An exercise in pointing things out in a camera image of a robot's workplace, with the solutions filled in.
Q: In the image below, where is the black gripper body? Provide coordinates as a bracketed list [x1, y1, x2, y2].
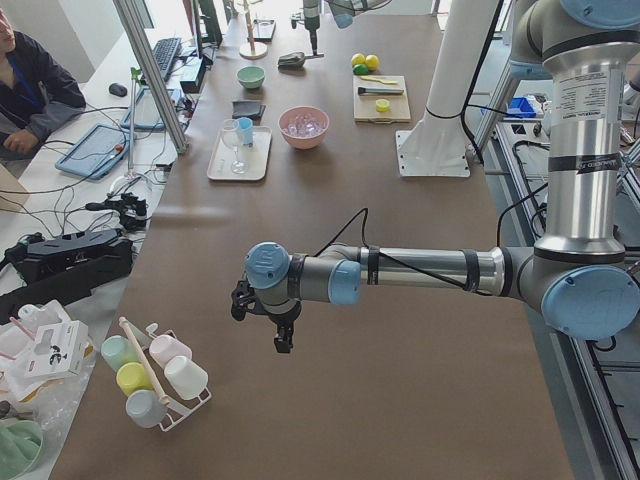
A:
[263, 299, 302, 340]
[303, 0, 320, 31]

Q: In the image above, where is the stainless steel ice scoop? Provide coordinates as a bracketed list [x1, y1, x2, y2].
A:
[277, 51, 325, 70]

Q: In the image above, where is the pink bowl of ice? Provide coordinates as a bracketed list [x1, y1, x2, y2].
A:
[278, 106, 330, 150]

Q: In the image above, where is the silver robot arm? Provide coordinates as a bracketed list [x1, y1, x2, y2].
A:
[231, 1, 639, 353]
[302, 0, 388, 31]

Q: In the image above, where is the white cup on rack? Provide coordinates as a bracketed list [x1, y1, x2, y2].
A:
[164, 355, 208, 400]

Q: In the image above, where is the pink cup on rack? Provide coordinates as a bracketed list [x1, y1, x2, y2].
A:
[149, 334, 192, 368]

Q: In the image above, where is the light blue cup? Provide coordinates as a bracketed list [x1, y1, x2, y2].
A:
[236, 117, 253, 147]

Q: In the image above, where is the grey cup on rack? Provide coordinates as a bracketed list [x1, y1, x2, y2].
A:
[125, 390, 167, 428]

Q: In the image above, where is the yellow cup on rack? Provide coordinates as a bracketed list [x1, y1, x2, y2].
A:
[116, 362, 153, 396]

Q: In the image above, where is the mint green cup on rack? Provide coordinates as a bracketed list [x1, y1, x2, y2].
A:
[100, 335, 138, 372]

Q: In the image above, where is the black tray with glasses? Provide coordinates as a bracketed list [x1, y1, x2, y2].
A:
[252, 19, 276, 43]

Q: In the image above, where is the yellow lemon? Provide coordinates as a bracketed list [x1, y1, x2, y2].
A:
[351, 53, 366, 66]
[364, 54, 380, 72]

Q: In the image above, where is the wooden mug tree stand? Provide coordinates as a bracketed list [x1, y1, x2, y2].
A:
[239, 0, 268, 60]

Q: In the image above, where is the green lime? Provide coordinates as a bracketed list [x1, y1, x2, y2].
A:
[352, 64, 369, 76]

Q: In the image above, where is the yellow plastic knife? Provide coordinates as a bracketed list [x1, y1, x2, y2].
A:
[360, 75, 398, 85]

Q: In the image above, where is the green bowl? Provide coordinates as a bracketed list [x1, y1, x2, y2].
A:
[236, 65, 265, 90]

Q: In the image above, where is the steel muddler black tip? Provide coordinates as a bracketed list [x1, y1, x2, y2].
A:
[357, 86, 404, 96]

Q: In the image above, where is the black monitor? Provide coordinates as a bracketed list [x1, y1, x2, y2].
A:
[192, 0, 223, 65]

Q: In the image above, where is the bamboo cutting board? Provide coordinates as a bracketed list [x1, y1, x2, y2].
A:
[353, 75, 411, 123]

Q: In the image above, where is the grey folded cloth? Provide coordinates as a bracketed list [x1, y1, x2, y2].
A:
[231, 100, 266, 120]

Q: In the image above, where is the half lemon slice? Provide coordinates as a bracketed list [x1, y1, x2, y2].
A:
[375, 98, 390, 112]

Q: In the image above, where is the wooden stick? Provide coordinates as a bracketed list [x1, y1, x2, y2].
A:
[118, 316, 170, 406]

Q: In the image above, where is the clear wine glass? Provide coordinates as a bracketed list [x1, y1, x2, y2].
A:
[221, 119, 247, 175]

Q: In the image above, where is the black keyboard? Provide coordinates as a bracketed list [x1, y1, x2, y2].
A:
[152, 37, 182, 82]

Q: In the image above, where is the cream serving tray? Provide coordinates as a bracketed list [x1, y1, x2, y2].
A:
[206, 126, 272, 182]

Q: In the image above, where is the black computer mouse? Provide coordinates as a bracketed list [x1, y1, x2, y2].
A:
[108, 83, 128, 98]

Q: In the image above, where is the white product box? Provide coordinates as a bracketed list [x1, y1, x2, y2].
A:
[25, 321, 89, 380]

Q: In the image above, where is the blue teach pendant tablet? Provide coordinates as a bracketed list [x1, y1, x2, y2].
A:
[55, 124, 130, 180]

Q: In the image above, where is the person in dark jacket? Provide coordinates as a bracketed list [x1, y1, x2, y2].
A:
[1, 15, 86, 161]

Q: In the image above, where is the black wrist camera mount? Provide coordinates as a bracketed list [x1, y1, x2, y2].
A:
[231, 279, 263, 322]

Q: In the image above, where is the white wire cup rack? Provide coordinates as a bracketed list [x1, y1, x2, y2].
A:
[128, 320, 212, 432]

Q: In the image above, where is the aluminium frame post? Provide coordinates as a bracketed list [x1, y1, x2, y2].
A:
[113, 0, 188, 154]

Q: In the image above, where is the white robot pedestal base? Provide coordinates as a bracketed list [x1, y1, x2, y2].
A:
[396, 0, 502, 178]

